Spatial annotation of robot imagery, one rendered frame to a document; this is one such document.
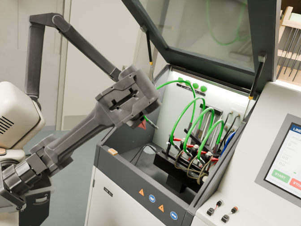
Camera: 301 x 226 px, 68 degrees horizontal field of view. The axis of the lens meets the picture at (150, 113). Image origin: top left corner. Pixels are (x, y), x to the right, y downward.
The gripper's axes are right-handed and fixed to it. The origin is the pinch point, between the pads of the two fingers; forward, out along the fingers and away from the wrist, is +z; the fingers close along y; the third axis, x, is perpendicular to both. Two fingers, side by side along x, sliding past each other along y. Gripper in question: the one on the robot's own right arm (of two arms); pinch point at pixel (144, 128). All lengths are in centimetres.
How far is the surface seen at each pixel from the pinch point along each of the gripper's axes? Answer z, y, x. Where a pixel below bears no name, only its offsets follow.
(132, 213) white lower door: 40, -35, -1
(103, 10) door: 9, 86, 227
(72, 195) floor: 90, -82, 95
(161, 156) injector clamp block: 33.7, -0.7, 7.0
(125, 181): 27.3, -25.3, 7.3
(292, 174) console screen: 33, 32, -50
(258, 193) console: 40, 18, -43
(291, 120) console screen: 20, 48, -40
